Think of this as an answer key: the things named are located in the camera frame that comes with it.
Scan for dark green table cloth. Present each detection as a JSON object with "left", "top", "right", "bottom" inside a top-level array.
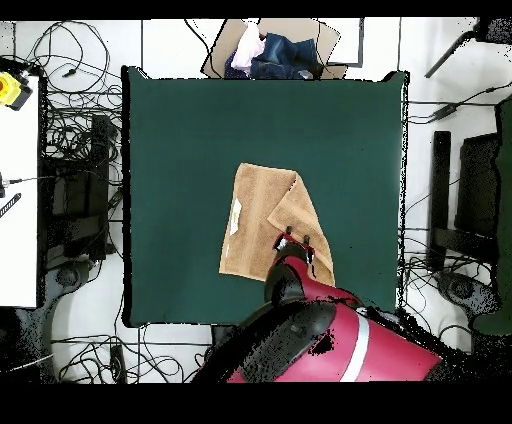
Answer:
[{"left": 121, "top": 65, "right": 409, "bottom": 327}]

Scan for blue jeans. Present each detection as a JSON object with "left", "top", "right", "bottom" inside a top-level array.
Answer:
[{"left": 223, "top": 32, "right": 325, "bottom": 80}]

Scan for black looped cable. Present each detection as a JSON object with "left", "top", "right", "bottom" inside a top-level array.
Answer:
[{"left": 31, "top": 19, "right": 111, "bottom": 95}]

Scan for tan terry towel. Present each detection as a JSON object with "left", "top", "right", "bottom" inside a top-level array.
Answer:
[{"left": 218, "top": 162, "right": 336, "bottom": 288}]

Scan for black tripod leg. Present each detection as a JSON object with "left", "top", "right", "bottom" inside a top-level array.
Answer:
[{"left": 423, "top": 16, "right": 512, "bottom": 79}]

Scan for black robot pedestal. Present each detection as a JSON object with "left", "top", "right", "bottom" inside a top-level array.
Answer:
[{"left": 210, "top": 324, "right": 239, "bottom": 349}]

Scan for black power strip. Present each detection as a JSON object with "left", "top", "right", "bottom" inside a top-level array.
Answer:
[{"left": 109, "top": 344, "right": 127, "bottom": 383}]

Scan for black power adapter with cable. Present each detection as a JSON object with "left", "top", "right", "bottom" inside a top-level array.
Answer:
[{"left": 406, "top": 81, "right": 512, "bottom": 125}]

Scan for dark green draped furniture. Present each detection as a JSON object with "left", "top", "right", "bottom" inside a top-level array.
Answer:
[{"left": 471, "top": 95, "right": 512, "bottom": 337}]

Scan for cardboard box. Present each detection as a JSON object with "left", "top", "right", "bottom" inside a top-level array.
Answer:
[{"left": 200, "top": 17, "right": 349, "bottom": 80}]

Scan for white desk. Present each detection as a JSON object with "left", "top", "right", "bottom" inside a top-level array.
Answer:
[{"left": 0, "top": 75, "right": 41, "bottom": 309}]

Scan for yellow emergency stop box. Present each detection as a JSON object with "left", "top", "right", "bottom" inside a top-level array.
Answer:
[{"left": 0, "top": 71, "right": 34, "bottom": 112}]

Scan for grey round stand foot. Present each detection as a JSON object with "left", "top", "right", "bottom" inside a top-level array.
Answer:
[
  {"left": 45, "top": 259, "right": 95, "bottom": 297},
  {"left": 437, "top": 271, "right": 497, "bottom": 321}
]

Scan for white garment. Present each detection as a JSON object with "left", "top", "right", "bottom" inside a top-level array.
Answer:
[{"left": 230, "top": 21, "right": 266, "bottom": 75}]

